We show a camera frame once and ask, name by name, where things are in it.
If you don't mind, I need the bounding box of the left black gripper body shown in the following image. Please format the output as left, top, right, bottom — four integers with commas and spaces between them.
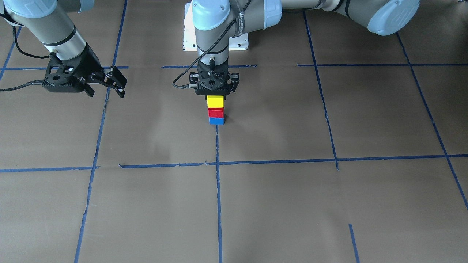
189, 61, 240, 99

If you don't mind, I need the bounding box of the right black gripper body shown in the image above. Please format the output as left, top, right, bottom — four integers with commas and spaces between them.
41, 47, 104, 93

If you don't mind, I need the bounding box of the yellow wooden block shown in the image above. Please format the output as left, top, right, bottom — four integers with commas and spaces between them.
206, 95, 225, 108

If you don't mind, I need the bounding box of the red wooden block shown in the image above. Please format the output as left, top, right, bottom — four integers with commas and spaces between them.
208, 107, 224, 118

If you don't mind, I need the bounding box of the blue wooden block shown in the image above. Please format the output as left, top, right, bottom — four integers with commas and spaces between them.
208, 117, 224, 125

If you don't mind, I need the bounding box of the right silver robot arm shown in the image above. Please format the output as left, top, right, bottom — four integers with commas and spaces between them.
1, 0, 127, 97

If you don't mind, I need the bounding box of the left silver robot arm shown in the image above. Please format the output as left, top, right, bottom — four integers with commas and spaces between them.
181, 0, 420, 96

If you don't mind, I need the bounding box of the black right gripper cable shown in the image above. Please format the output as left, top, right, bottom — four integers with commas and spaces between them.
0, 11, 52, 92

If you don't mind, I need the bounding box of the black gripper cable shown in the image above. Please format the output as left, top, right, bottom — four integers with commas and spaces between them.
172, 0, 253, 89
0, 11, 52, 92

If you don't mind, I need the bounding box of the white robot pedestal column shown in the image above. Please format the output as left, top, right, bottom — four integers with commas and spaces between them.
183, 2, 249, 52

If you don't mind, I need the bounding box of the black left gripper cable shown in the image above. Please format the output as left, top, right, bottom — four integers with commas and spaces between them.
172, 0, 253, 89

